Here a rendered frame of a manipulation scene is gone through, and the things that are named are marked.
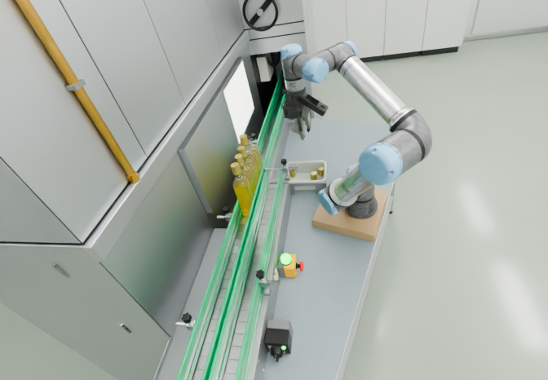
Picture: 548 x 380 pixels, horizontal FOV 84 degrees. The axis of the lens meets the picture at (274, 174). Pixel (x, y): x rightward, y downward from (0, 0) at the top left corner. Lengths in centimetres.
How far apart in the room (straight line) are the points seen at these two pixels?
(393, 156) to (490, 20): 501
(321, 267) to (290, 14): 144
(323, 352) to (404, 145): 73
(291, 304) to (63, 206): 85
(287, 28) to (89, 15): 133
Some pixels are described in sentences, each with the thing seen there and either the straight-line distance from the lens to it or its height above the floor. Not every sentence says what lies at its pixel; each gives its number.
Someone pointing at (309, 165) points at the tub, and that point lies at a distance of 169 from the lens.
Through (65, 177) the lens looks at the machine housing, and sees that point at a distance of 79.
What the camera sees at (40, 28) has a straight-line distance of 79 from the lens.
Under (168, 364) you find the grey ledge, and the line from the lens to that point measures 117.
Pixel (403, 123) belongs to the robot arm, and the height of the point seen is 136.
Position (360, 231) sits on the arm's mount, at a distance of 139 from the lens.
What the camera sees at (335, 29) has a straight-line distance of 489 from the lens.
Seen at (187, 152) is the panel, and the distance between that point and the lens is 114.
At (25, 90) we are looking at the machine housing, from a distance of 76.
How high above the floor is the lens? 188
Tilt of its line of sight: 39 degrees down
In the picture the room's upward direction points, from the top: 13 degrees counter-clockwise
